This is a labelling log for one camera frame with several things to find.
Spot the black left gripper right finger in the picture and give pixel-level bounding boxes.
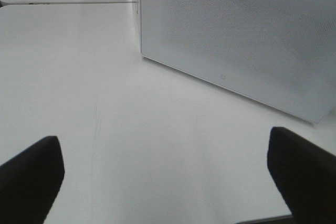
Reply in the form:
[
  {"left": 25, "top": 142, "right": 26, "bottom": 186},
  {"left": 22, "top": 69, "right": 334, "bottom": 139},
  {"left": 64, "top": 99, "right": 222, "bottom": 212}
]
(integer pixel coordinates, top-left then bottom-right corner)
[{"left": 267, "top": 127, "right": 335, "bottom": 223}]

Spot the white microwave door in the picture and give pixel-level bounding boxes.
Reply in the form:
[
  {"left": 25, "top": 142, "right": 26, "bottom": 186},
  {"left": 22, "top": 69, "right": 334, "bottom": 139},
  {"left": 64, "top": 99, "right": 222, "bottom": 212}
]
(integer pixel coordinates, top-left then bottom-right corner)
[{"left": 140, "top": 0, "right": 335, "bottom": 123}]

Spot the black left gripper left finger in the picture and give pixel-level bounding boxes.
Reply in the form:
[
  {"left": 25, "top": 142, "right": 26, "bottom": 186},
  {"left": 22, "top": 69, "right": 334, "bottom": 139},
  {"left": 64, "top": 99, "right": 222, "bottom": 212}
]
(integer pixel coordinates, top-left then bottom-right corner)
[{"left": 1, "top": 136, "right": 65, "bottom": 223}]

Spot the white microwave oven body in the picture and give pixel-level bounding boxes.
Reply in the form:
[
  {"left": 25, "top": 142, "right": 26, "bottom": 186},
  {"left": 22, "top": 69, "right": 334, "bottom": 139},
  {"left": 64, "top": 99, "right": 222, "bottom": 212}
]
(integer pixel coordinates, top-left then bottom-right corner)
[{"left": 136, "top": 0, "right": 143, "bottom": 58}]

